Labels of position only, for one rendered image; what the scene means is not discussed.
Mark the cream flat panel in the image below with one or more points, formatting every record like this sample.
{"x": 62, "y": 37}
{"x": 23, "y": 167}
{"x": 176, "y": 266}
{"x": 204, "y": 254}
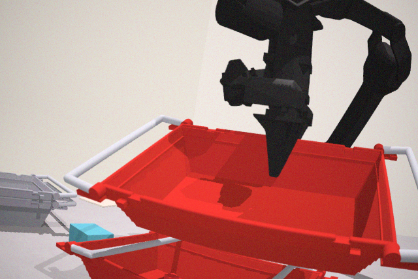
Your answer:
{"x": 105, "y": 203}

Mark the red plastic tray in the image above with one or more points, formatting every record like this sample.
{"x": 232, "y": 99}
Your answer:
{"x": 185, "y": 259}

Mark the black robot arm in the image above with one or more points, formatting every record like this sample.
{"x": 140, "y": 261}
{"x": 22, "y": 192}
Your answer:
{"x": 292, "y": 22}

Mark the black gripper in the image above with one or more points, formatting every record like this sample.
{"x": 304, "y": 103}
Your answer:
{"x": 286, "y": 93}

